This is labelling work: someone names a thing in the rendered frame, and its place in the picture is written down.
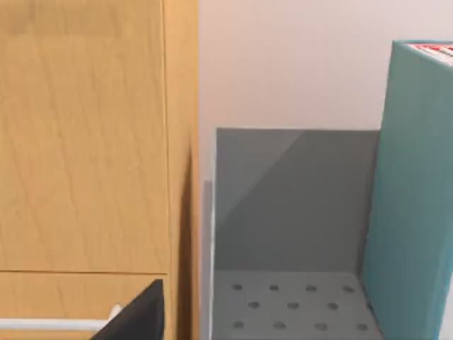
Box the wooden cupboard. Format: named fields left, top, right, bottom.
left=0, top=0, right=201, bottom=340

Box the teal book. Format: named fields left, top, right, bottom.
left=360, top=40, right=453, bottom=340

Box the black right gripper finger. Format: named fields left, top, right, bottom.
left=90, top=278, right=166, bottom=340

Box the grey pierced drawer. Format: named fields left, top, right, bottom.
left=200, top=127, right=386, bottom=340

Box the long metal handle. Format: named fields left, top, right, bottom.
left=0, top=303, right=123, bottom=332

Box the wooden drawer front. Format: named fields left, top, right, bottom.
left=0, top=271, right=171, bottom=340

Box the wooden cupboard door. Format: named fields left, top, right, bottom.
left=0, top=0, right=169, bottom=274

